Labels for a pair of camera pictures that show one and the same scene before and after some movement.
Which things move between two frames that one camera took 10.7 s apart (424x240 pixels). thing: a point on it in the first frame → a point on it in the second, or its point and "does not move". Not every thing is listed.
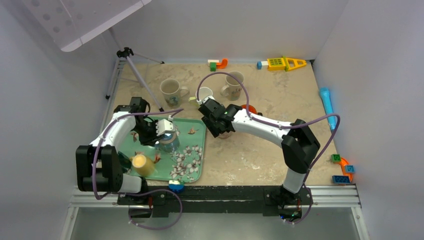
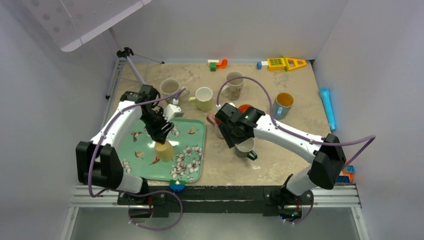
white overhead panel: [71, 23] does not move
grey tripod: [126, 52] does not move
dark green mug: [125, 162] → [244, 148]
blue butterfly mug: [168, 142] → [282, 106]
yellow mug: [143, 166] → [164, 152]
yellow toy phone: [284, 63] does not move
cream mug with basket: [232, 90] does not move
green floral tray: [187, 164] does not move
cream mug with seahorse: [172, 92] does not move
